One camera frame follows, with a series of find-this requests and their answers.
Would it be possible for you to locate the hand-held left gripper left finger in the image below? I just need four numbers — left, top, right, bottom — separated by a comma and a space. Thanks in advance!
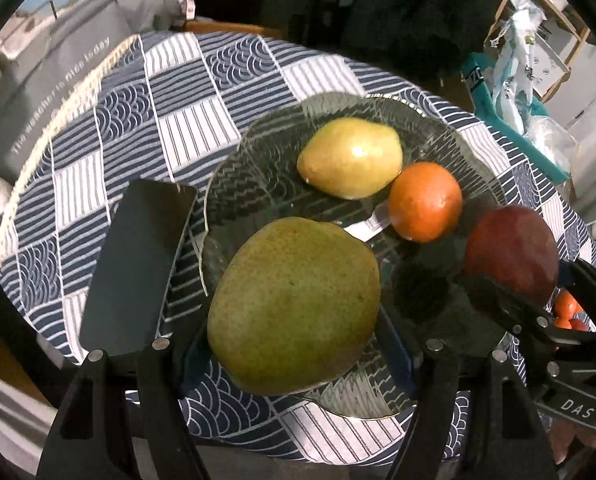
35, 337, 213, 480

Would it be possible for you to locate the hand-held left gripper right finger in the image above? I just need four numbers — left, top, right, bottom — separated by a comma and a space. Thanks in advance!
375, 317, 561, 480

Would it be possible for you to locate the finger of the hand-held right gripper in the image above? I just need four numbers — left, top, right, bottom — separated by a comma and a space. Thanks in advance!
558, 257, 596, 321
455, 270, 553, 341

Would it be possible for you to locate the yellow-green pear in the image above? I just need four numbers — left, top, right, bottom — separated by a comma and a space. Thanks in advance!
297, 117, 405, 200
207, 216, 383, 397

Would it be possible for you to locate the orange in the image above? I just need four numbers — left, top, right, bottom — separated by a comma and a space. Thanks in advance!
388, 161, 463, 244

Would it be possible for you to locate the glass plate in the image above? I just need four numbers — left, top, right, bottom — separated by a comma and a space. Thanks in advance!
198, 92, 516, 420

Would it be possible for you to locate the person's right hand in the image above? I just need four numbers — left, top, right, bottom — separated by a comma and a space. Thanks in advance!
545, 412, 596, 466

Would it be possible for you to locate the black smartphone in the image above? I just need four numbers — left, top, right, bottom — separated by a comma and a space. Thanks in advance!
79, 178, 199, 361

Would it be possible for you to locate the clear plastic bag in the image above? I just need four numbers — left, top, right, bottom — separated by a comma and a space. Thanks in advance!
522, 115, 578, 171

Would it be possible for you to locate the light grey cloth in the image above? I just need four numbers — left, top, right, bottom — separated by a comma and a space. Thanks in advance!
0, 365, 74, 480

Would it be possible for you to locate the teal bag with plastic wraps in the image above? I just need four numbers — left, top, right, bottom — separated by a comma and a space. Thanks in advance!
460, 52, 571, 186

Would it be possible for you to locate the white printed storage box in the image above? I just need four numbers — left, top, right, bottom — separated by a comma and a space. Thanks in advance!
528, 25, 573, 96

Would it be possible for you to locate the wooden shelf rack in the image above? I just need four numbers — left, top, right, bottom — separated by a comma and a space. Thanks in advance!
492, 0, 592, 98

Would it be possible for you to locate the navy white patterned tablecloth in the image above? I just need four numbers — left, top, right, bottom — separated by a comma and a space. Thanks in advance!
0, 30, 596, 463

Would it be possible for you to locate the black coat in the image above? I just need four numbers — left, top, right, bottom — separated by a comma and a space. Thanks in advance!
260, 0, 503, 81

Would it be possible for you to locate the grey printed pouch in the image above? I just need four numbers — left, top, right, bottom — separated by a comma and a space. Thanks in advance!
0, 0, 144, 181

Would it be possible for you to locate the grey clothes pile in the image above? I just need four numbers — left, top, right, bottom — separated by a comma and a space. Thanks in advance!
93, 0, 199, 33

